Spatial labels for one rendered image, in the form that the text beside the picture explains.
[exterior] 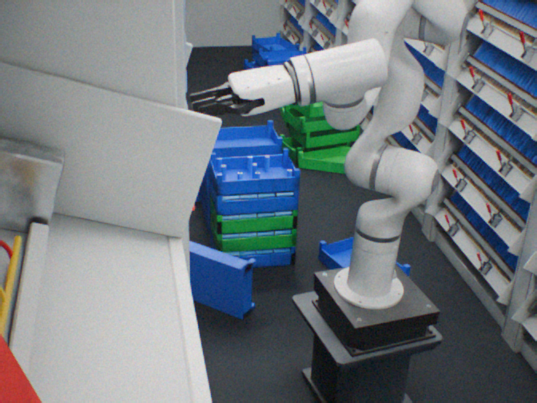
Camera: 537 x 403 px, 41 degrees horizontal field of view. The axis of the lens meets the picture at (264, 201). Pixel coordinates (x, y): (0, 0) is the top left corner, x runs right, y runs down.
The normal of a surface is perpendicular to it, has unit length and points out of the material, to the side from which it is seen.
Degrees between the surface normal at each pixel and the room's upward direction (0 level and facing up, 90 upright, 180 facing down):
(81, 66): 90
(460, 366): 0
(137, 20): 90
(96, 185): 90
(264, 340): 0
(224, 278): 90
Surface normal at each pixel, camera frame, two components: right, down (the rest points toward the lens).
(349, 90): 0.25, 0.77
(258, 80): -0.18, -0.85
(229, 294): -0.51, 0.39
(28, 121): 0.19, 0.47
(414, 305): 0.07, -0.87
